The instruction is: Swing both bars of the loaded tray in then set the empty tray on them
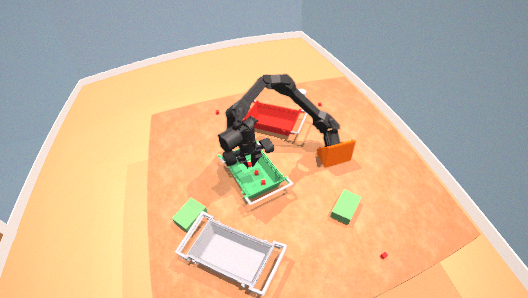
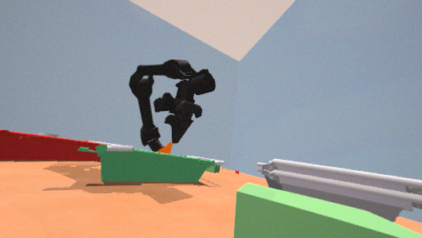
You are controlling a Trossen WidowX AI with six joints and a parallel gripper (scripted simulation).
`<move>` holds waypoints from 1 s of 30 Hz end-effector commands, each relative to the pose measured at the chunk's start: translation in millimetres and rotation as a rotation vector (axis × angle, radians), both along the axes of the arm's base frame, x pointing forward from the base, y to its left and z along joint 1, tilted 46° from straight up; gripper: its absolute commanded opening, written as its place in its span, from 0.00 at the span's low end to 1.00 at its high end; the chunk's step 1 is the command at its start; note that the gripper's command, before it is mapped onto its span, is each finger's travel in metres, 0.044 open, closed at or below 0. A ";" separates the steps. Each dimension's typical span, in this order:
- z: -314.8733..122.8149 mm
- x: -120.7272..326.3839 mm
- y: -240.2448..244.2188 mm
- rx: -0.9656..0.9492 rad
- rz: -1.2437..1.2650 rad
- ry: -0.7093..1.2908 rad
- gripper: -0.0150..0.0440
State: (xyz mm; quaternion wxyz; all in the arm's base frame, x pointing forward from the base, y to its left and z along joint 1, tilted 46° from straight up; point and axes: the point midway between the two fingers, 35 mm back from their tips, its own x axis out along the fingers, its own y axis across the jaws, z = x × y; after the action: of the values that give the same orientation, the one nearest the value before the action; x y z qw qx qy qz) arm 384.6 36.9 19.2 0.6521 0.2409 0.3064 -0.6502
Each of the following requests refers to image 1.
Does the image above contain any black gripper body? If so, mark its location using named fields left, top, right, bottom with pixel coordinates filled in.
left=223, top=138, right=274, bottom=167

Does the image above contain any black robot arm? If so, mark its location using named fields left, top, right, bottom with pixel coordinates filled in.
left=218, top=73, right=342, bottom=153

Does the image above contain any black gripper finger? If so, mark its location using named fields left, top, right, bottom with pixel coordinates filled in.
left=239, top=157, right=248, bottom=169
left=251, top=153, right=263, bottom=167

